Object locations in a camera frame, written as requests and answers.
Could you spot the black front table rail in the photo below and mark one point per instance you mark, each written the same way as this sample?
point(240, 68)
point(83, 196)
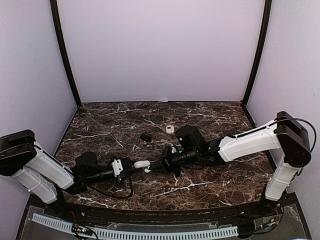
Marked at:
point(101, 215)

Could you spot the black round charging case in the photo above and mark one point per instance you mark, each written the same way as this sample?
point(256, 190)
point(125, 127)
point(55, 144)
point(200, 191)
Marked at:
point(146, 137)

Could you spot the right black frame post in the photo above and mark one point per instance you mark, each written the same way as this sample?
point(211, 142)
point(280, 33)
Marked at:
point(258, 52)

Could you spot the white slotted cable duct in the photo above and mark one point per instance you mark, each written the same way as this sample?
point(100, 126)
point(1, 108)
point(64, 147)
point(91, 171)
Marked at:
point(122, 231)

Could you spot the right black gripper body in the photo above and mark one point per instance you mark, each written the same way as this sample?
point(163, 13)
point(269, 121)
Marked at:
point(174, 161)

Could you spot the left black frame post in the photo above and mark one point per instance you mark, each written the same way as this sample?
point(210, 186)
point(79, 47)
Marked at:
point(63, 51)

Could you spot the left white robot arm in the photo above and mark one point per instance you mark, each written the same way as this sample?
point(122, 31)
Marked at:
point(23, 159)

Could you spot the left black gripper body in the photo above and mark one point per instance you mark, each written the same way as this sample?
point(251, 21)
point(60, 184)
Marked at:
point(97, 176)

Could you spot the black frame post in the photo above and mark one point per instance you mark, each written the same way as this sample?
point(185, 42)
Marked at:
point(258, 52)
point(63, 51)

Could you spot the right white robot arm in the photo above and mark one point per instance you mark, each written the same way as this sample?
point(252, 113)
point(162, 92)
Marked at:
point(284, 133)

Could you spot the beige gold-rimmed charging case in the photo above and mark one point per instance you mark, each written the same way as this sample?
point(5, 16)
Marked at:
point(169, 129)

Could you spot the white oval charging case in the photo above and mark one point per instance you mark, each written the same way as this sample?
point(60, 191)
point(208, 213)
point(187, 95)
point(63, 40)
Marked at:
point(141, 164)

